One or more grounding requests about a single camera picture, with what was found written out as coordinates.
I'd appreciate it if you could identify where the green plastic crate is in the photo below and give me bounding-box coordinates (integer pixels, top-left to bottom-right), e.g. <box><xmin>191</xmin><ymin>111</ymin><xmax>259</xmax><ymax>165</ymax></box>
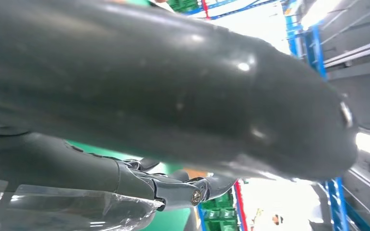
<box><xmin>201</xmin><ymin>191</ymin><xmax>240</xmax><ymax>231</ymax></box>

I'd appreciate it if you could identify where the red rack bar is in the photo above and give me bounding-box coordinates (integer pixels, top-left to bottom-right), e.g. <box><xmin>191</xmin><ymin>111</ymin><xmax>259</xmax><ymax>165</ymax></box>
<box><xmin>234</xmin><ymin>181</ymin><xmax>248</xmax><ymax>231</ymax></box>

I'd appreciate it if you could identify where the blue metal rack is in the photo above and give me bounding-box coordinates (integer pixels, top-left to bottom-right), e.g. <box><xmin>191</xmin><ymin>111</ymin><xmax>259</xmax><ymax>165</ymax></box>
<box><xmin>182</xmin><ymin>0</ymin><xmax>370</xmax><ymax>231</ymax></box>

